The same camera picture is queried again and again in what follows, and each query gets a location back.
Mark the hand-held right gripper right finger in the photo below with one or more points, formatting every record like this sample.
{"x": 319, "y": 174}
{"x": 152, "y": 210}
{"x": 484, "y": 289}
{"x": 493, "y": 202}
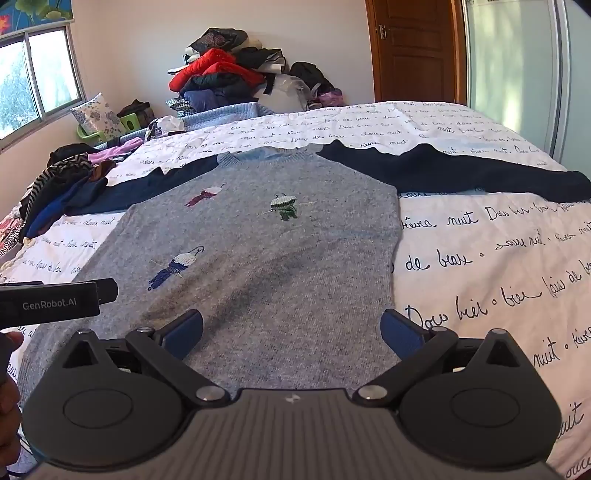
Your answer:
{"x": 400, "y": 332}

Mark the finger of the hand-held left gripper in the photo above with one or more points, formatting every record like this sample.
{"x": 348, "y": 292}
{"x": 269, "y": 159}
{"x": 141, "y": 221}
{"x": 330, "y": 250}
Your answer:
{"x": 107, "y": 290}

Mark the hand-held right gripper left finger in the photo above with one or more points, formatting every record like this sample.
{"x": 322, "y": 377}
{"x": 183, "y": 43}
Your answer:
{"x": 185, "y": 330}

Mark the grey sweater with navy sleeves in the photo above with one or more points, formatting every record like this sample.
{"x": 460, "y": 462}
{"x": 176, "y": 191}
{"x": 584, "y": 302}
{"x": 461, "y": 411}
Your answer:
{"x": 277, "y": 258}

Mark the pile of dark clothes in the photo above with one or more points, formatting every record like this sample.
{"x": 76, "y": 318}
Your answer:
{"x": 221, "y": 44}

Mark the person's left hand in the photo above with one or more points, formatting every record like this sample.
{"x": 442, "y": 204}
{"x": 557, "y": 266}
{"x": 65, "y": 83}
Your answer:
{"x": 9, "y": 415}

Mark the floral cloth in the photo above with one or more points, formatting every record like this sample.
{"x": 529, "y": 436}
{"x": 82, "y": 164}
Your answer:
{"x": 9, "y": 233}

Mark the blue cloth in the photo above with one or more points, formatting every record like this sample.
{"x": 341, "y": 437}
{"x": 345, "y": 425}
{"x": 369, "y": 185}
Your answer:
{"x": 60, "y": 204}

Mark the white script-printed bed cover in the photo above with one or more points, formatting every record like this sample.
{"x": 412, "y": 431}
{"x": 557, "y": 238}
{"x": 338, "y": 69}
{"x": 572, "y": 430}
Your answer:
{"x": 485, "y": 258}

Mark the brown cloth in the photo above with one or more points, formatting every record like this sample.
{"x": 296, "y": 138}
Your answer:
{"x": 100, "y": 170}

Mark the zigzag striped cloth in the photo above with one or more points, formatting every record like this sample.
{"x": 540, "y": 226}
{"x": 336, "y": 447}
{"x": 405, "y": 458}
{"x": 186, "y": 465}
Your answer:
{"x": 51, "y": 181}

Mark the black cloth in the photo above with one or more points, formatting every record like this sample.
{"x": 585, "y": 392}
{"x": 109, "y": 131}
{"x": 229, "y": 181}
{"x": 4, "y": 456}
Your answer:
{"x": 69, "y": 152}

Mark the green plastic stool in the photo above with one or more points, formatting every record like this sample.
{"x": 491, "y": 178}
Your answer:
{"x": 129, "y": 122}

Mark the floral pillow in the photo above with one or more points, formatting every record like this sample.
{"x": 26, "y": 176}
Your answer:
{"x": 97, "y": 115}

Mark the dark brown bag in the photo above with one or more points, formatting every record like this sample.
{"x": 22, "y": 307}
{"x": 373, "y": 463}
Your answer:
{"x": 135, "y": 109}

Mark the light blue quilt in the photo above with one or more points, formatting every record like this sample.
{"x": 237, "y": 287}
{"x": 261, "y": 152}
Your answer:
{"x": 231, "y": 115}

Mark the window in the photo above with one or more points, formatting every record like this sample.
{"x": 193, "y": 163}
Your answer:
{"x": 41, "y": 78}

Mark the purple cloth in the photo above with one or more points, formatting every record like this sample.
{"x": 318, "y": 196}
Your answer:
{"x": 330, "y": 98}

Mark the red puffer jacket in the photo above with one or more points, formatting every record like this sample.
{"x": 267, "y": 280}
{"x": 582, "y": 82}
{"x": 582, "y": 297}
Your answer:
{"x": 207, "y": 64}

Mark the clear plastic bag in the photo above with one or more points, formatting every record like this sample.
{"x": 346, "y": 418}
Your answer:
{"x": 287, "y": 94}

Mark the black bag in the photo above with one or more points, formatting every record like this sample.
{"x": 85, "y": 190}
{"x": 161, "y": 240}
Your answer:
{"x": 309, "y": 74}

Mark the wooden door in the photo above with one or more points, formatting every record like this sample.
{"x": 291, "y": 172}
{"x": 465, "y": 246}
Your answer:
{"x": 415, "y": 50}

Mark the frosted glass sliding door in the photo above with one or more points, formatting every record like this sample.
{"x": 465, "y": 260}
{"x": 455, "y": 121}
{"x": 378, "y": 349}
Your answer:
{"x": 512, "y": 69}

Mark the floral roller blind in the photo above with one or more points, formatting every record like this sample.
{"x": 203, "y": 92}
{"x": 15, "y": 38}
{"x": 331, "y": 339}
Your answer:
{"x": 37, "y": 11}

